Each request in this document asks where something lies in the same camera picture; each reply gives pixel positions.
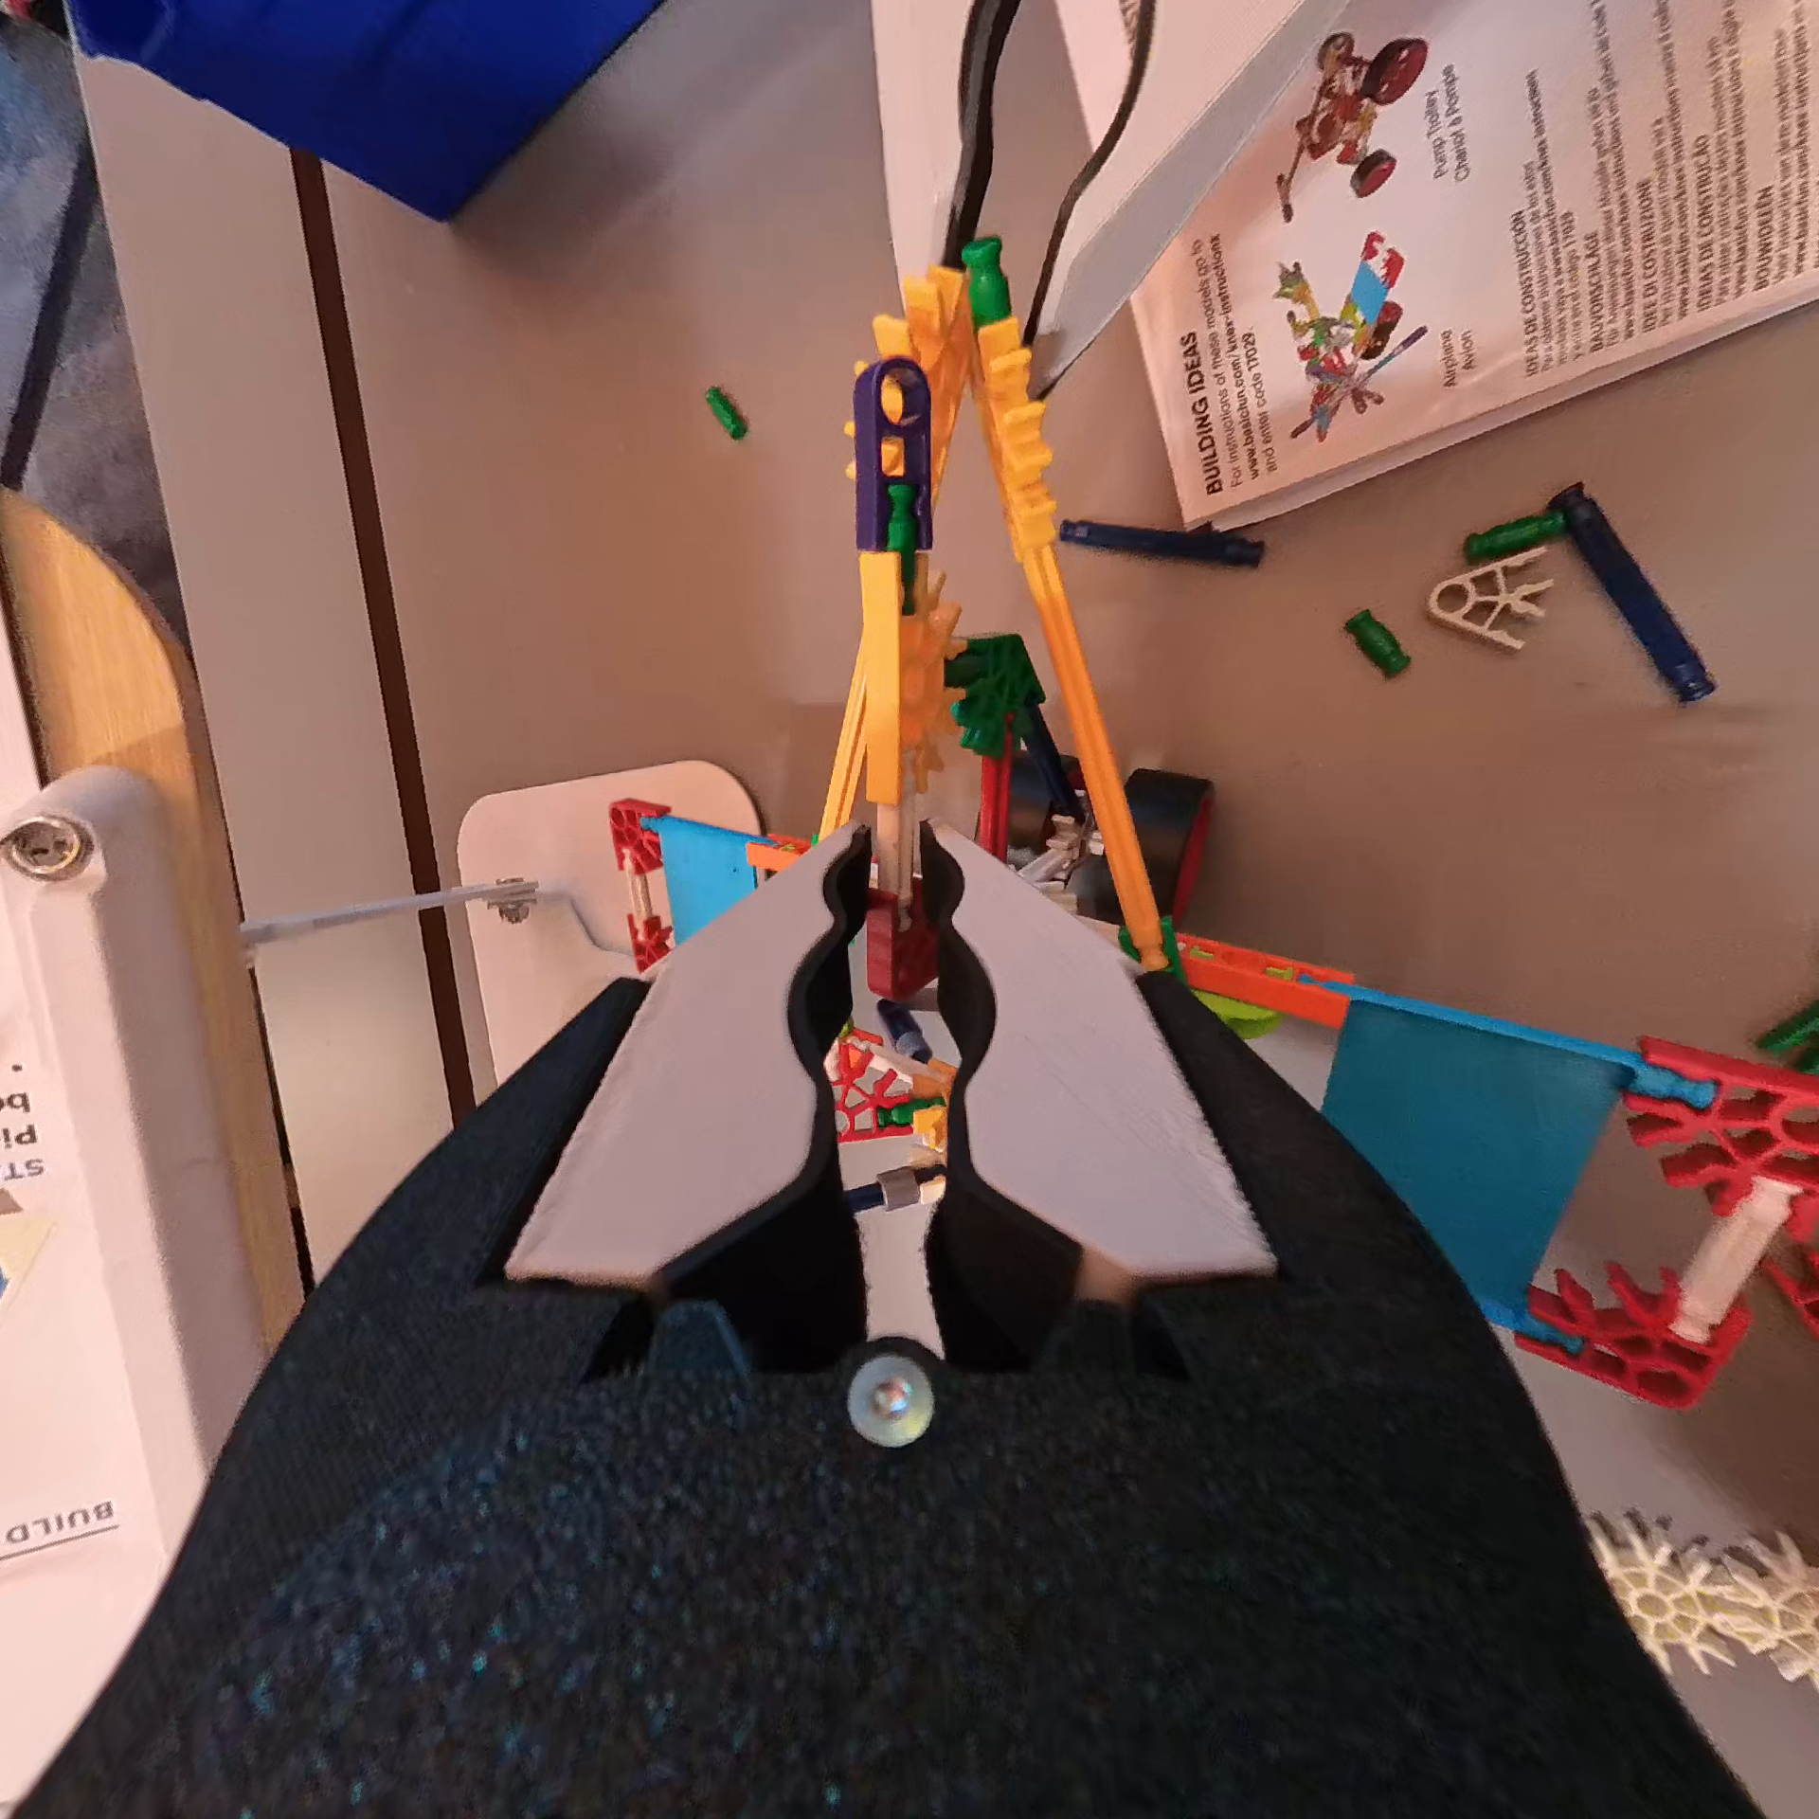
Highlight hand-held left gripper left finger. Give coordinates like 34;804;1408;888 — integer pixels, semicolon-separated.
506;822;871;1286

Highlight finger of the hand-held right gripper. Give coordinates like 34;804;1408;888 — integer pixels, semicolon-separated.
868;0;1023;277
1027;0;1352;398

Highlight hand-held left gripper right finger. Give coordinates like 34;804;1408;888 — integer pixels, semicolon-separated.
915;822;1277;1300

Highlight yellow rod with connector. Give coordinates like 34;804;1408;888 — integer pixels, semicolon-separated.
823;270;972;840
964;305;1173;967

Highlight colourful construction toy model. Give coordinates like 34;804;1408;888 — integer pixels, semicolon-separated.
609;355;1819;1407

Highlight white instruction booklet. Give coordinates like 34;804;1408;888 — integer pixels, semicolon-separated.
1128;0;1819;532

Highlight dark blue rod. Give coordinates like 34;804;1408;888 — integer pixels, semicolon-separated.
1057;518;1266;569
1547;481;1719;705

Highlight grey connector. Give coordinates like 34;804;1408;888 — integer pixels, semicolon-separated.
1425;551;1557;653

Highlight blue plastic bin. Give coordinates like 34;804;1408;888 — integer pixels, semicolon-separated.
64;0;672;222

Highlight white instruction sheet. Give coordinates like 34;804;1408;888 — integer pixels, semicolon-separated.
0;611;131;1571

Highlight wooden stand board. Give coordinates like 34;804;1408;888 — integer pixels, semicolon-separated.
0;488;307;1351

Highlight white snowflake connector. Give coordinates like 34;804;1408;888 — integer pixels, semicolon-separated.
1585;1511;1750;1681
1725;1533;1819;1687

